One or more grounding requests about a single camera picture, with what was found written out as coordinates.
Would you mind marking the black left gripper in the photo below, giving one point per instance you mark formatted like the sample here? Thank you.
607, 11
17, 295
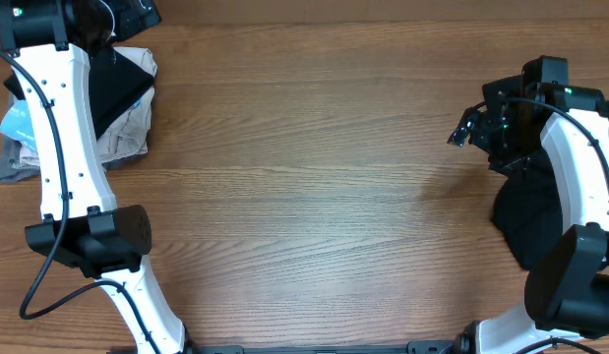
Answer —
132, 23

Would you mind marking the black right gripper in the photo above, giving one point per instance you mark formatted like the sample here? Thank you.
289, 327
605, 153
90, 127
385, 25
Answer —
482, 123

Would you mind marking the black t-shirt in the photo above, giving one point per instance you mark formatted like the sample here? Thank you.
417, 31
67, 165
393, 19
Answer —
85, 94

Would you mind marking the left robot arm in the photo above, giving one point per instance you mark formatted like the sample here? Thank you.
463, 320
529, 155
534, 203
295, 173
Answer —
82, 226

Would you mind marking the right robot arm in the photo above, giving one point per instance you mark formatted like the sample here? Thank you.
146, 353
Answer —
566, 296

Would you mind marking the folded beige shirt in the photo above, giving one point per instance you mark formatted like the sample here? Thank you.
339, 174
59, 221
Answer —
129, 128

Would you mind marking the folded light blue printed shirt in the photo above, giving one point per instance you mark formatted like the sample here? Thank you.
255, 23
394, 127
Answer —
17, 125

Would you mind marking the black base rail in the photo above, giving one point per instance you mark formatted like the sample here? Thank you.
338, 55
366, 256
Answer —
412, 347

